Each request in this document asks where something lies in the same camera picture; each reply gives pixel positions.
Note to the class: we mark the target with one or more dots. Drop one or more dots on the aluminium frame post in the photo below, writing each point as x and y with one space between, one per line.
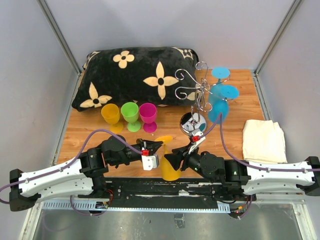
44 6
293 9

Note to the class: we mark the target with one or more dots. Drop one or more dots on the black floral plush pillow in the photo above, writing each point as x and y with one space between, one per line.
163 76

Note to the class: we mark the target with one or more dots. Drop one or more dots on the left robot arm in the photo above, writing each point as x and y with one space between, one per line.
82 176

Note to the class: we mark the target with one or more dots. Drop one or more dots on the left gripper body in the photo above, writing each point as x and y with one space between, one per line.
132 155

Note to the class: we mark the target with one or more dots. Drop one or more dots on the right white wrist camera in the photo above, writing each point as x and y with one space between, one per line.
196 137

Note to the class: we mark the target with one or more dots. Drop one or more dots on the magenta plastic goblet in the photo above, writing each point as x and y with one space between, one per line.
148 114

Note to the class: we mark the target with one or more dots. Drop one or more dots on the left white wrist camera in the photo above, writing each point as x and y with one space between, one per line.
149 160

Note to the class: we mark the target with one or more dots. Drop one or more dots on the green plastic goblet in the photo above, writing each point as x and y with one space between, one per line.
130 113

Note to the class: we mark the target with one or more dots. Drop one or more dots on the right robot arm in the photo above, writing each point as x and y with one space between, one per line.
249 178

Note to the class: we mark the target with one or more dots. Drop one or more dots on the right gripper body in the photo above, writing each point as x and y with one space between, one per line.
192 161

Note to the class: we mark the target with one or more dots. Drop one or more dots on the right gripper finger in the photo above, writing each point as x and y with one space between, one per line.
181 150
174 159

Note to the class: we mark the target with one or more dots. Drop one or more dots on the yellow plastic goblet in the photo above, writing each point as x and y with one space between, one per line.
167 171
111 114

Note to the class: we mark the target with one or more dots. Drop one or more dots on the right aluminium frame post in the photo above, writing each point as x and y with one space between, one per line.
293 9

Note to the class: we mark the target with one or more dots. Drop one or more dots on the blue plastic goblet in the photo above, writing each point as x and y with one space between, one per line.
229 92
222 74

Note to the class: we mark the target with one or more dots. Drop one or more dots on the yellow plastic goblet front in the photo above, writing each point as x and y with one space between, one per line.
167 171

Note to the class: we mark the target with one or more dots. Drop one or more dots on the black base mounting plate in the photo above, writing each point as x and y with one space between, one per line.
157 194

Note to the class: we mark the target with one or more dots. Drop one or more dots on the left aluminium frame post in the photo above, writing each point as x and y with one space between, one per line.
44 6

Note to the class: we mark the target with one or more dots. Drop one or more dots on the chrome wine glass rack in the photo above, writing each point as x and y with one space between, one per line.
199 95

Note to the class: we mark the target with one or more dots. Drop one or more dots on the white folded cloth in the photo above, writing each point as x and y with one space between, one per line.
263 141

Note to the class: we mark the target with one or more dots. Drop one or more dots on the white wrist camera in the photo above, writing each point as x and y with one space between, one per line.
149 160
196 137

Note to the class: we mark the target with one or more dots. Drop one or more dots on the yellow plastic goblet rear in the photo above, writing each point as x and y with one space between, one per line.
111 114

